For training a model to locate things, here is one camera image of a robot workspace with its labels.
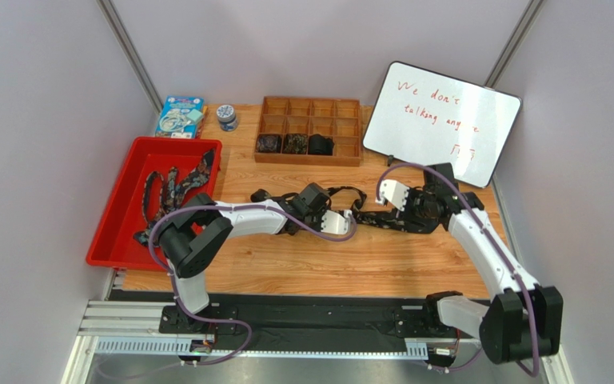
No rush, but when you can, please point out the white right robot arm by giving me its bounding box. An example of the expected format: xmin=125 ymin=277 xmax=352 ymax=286
xmin=378 ymin=163 xmax=564 ymax=364

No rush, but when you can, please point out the dark patterned rolled tie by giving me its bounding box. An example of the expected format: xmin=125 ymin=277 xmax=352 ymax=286
xmin=281 ymin=134 xmax=309 ymax=154

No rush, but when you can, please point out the black floral necktie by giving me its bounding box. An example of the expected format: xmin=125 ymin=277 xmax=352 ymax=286
xmin=249 ymin=186 xmax=420 ymax=231

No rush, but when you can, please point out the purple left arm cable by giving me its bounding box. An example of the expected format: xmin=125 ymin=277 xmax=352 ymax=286
xmin=147 ymin=204 xmax=359 ymax=369

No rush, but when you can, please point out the small blue white jar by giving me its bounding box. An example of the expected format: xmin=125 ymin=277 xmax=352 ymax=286
xmin=216 ymin=104 xmax=238 ymax=132

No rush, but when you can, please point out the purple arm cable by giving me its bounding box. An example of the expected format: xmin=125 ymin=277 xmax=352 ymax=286
xmin=375 ymin=162 xmax=542 ymax=378
xmin=147 ymin=204 xmax=359 ymax=369

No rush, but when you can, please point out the blue floral necktie in tray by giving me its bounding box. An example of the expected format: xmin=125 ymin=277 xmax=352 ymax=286
xmin=133 ymin=149 xmax=217 ymax=247

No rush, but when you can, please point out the wooden compartment organizer box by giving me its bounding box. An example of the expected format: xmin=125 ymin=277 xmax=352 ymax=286
xmin=253 ymin=96 xmax=363 ymax=167

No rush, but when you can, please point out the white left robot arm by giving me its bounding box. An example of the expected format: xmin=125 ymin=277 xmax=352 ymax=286
xmin=147 ymin=183 xmax=330 ymax=321

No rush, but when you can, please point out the plain black rolled tie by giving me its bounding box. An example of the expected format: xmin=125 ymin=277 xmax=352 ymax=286
xmin=307 ymin=134 xmax=335 ymax=156

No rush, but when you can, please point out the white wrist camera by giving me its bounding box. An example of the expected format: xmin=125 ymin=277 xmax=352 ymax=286
xmin=320 ymin=210 xmax=352 ymax=235
xmin=376 ymin=179 xmax=410 ymax=210

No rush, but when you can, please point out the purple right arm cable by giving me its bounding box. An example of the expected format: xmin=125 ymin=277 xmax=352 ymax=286
xmin=375 ymin=162 xmax=542 ymax=378

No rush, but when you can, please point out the dark blue rolled tie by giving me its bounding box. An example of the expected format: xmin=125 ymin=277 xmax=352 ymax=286
xmin=255 ymin=134 xmax=283 ymax=154

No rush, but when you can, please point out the aluminium frame rail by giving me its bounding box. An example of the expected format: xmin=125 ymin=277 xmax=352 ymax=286
xmin=59 ymin=299 xmax=574 ymax=384

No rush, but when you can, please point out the red plastic tray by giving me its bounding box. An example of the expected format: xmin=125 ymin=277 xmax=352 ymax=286
xmin=86 ymin=137 xmax=222 ymax=271

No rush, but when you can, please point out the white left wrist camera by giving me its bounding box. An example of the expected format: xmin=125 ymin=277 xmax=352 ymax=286
xmin=320 ymin=210 xmax=352 ymax=235

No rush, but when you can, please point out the whiteboard with red writing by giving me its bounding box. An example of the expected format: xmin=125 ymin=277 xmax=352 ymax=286
xmin=362 ymin=61 xmax=523 ymax=188

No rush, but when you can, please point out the blue picture box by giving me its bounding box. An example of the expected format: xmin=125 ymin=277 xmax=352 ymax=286
xmin=154 ymin=95 xmax=206 ymax=139

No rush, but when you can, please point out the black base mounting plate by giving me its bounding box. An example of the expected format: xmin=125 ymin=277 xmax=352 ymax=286
xmin=158 ymin=294 xmax=468 ymax=353

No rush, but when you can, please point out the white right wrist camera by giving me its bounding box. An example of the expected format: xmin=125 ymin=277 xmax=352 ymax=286
xmin=376 ymin=179 xmax=410 ymax=210

